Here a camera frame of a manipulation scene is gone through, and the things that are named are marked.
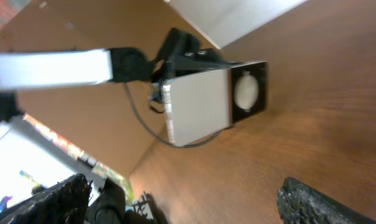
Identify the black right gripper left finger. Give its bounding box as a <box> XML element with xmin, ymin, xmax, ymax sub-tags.
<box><xmin>0</xmin><ymin>174</ymin><xmax>92</xmax><ymax>224</ymax></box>

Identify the black smartphone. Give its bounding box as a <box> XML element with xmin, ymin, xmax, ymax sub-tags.
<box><xmin>161</xmin><ymin>61</ymin><xmax>268</xmax><ymax>147</ymax></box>

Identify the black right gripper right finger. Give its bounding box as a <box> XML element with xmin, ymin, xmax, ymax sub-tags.
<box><xmin>276</xmin><ymin>177</ymin><xmax>376</xmax><ymax>224</ymax></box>

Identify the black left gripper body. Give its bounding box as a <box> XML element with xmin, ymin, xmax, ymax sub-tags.
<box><xmin>149</xmin><ymin>27</ymin><xmax>235</xmax><ymax>114</ymax></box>

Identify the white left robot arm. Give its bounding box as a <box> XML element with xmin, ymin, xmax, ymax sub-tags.
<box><xmin>0</xmin><ymin>28</ymin><xmax>233</xmax><ymax>223</ymax></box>

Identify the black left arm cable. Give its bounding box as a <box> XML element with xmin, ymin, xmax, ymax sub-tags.
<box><xmin>123</xmin><ymin>83</ymin><xmax>223</xmax><ymax>149</ymax></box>

